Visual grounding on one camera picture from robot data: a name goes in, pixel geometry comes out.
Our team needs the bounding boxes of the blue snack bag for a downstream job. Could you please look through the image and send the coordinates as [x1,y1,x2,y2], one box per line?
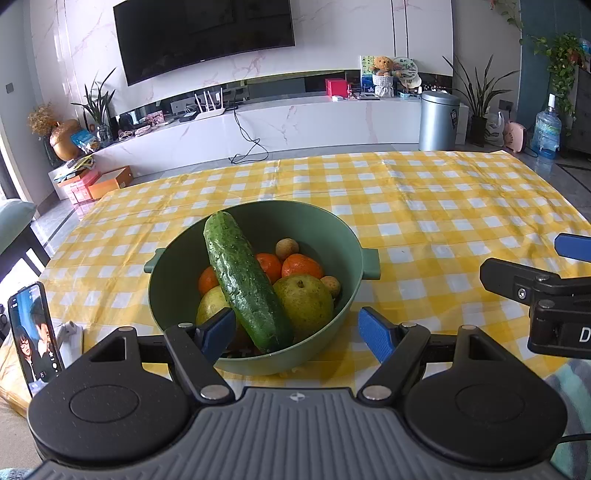
[69,128,101,153]

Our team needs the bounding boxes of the yellow-green pear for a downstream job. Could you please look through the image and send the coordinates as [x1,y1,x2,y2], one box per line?
[196,285,237,329]
[273,274,334,343]

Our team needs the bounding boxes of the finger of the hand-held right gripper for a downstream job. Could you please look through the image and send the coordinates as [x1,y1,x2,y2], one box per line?
[479,257,591,306]
[554,233,591,262]

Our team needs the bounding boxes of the white phone stand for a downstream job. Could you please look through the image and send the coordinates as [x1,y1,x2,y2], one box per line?
[55,321,85,357]

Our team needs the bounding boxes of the pink boxes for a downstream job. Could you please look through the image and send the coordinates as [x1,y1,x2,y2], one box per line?
[57,168,103,205]

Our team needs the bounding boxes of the blue water jug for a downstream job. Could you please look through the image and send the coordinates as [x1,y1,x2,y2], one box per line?
[533,93,563,160]

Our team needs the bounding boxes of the grey cabinet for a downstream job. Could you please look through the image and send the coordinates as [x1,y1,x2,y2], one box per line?
[560,65,591,163]

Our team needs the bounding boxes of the green cucumber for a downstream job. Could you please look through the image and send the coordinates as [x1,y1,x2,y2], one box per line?
[204,211,295,354]

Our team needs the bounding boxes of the orange box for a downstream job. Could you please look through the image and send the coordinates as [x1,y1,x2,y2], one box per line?
[87,165,135,200]

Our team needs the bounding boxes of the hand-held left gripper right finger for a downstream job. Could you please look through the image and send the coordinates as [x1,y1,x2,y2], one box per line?
[358,307,520,402]

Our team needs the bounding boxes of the grey metal trash can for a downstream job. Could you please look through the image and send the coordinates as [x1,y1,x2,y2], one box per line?
[418,90,461,152]

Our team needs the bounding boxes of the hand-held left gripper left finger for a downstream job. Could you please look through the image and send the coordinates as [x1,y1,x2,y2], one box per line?
[78,307,237,404]

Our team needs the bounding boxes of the light green chair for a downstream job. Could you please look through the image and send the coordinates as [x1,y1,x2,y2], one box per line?
[0,198,51,278]

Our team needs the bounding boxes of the hanging ivy plant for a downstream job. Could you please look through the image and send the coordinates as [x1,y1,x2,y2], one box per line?
[530,31,588,139]

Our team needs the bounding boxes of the potted snake plant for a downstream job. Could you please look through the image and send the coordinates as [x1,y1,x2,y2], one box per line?
[442,54,521,149]

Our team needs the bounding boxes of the smartphone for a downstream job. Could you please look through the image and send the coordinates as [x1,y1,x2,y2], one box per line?
[7,281,66,398]

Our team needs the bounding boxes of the black power cable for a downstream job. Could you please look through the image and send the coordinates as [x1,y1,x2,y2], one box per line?
[229,105,269,165]

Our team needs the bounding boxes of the standing picture card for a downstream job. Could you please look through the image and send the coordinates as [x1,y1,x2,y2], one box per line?
[359,55,378,92]

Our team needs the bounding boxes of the yellow checked tablecloth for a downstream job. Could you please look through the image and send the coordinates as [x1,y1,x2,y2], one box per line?
[0,150,591,418]

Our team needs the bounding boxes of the green colander bowl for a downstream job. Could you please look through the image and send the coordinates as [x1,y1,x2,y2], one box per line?
[143,200,382,376]

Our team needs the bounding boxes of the white plastic bag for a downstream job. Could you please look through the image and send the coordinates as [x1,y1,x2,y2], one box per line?
[484,111,505,148]

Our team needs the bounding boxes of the round printed fan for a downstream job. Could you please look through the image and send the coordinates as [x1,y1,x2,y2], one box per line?
[392,56,422,92]

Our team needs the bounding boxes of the white router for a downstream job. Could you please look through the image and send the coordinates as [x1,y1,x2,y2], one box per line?
[193,89,228,121]

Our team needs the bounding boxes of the potted orchid plant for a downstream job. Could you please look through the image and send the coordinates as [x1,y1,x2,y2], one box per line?
[71,68,119,147]

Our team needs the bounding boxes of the dried flower bunch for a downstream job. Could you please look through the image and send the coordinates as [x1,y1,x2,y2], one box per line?
[27,102,59,137]

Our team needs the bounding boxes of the pink pig-shaped heater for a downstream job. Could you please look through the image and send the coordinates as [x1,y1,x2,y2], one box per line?
[503,119,530,153]

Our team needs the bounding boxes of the teal patterned cloth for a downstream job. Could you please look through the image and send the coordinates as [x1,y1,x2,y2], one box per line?
[545,355,591,480]

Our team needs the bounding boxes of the black wall television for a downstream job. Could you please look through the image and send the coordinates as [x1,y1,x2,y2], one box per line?
[113,0,297,88]

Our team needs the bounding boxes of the large orange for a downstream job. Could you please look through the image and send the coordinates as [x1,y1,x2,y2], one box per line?
[281,253,324,280]

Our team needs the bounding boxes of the white marble TV cabinet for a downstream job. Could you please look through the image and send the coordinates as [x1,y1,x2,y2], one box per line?
[90,85,469,178]

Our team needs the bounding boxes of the small orange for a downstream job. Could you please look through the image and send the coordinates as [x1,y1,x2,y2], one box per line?
[198,266,221,296]
[255,252,283,283]

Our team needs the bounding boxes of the teddy bear in basket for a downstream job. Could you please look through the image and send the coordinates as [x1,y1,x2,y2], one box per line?
[369,56,403,99]

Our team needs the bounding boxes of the gold vase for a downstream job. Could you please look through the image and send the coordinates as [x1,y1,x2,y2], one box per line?
[49,119,84,162]

